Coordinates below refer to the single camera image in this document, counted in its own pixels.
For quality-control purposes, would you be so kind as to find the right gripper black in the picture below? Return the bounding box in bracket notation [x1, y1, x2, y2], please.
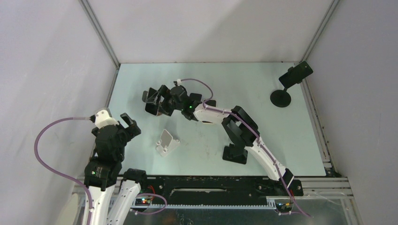
[146, 86, 184, 118]

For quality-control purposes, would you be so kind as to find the phone with white case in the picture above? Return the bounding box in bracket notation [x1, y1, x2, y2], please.
[145, 88, 162, 116]

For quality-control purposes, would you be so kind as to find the phone with lilac case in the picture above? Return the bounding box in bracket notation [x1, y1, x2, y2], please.
[189, 93, 202, 103]

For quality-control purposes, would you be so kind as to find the phone with cream case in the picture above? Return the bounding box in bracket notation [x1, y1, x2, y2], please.
[197, 100, 218, 124]

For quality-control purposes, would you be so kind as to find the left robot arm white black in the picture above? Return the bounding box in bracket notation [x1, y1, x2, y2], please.
[84, 109, 148, 225]

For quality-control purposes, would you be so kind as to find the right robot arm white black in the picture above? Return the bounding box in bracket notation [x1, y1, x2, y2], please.
[142, 85, 294, 196]

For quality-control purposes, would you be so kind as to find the grey stand wooden round base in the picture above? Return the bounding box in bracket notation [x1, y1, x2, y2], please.
[142, 90, 166, 117]

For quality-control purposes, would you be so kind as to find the white folding phone stand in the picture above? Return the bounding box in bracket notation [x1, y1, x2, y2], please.
[155, 129, 180, 157]

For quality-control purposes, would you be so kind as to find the black folding phone stand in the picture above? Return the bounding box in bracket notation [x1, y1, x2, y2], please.
[222, 144, 248, 165]

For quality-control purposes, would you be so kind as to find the black round base phone stand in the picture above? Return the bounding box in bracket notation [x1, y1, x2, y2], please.
[270, 84, 291, 108]

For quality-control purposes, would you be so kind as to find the black phone on round stand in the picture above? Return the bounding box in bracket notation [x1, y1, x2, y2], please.
[278, 61, 314, 89]

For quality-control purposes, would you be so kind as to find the left circuit board with LEDs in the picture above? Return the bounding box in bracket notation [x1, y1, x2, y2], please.
[132, 197, 153, 208]

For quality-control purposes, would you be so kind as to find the circuit board with leds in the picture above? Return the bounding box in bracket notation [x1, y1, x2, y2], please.
[132, 197, 153, 208]
[275, 202, 294, 214]

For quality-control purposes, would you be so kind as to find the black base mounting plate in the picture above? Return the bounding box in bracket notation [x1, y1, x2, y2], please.
[143, 176, 304, 206]

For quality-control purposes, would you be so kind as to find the right circuit board with LEDs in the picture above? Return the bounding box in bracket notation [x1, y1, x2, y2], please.
[275, 202, 294, 214]

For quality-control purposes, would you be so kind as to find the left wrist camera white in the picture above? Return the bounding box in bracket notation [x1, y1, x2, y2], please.
[94, 107, 119, 129]

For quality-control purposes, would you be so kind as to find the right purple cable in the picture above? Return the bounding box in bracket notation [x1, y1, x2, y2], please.
[180, 78, 312, 218]

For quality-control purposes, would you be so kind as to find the purple cable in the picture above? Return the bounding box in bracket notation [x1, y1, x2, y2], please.
[180, 78, 312, 218]
[34, 116, 97, 225]

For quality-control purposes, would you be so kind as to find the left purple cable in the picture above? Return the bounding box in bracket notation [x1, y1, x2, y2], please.
[34, 116, 97, 225]

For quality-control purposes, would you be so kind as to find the grey slotted cable duct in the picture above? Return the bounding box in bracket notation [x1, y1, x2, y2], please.
[130, 199, 282, 210]

